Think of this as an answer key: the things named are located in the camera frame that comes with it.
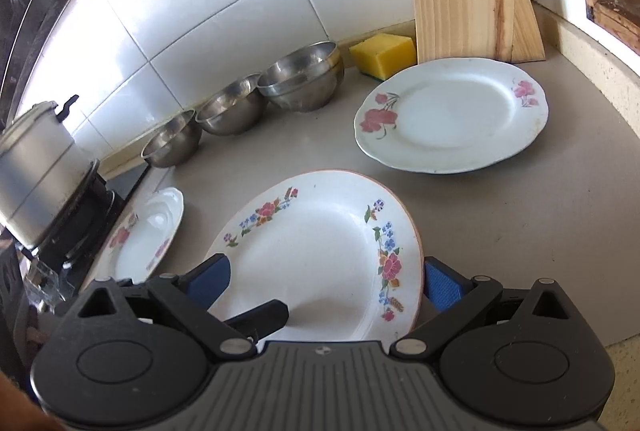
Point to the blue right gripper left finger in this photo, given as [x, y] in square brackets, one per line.
[207, 282]

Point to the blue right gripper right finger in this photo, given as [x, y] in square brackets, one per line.
[443, 286]

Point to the multicolour floral white plate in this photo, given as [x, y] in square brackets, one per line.
[338, 248]

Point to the large steel bowl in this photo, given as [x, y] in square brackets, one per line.
[304, 80]

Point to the small pink floral plate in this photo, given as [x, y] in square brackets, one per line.
[138, 243]

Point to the black gas stove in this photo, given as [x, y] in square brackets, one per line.
[56, 268]

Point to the small steel bowl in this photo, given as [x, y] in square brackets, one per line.
[173, 143]

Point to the pink floral white plate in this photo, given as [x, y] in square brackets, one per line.
[451, 115]

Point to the aluminium cooking pot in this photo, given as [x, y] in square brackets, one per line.
[41, 169]

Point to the yellow sponge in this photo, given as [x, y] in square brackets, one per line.
[384, 55]

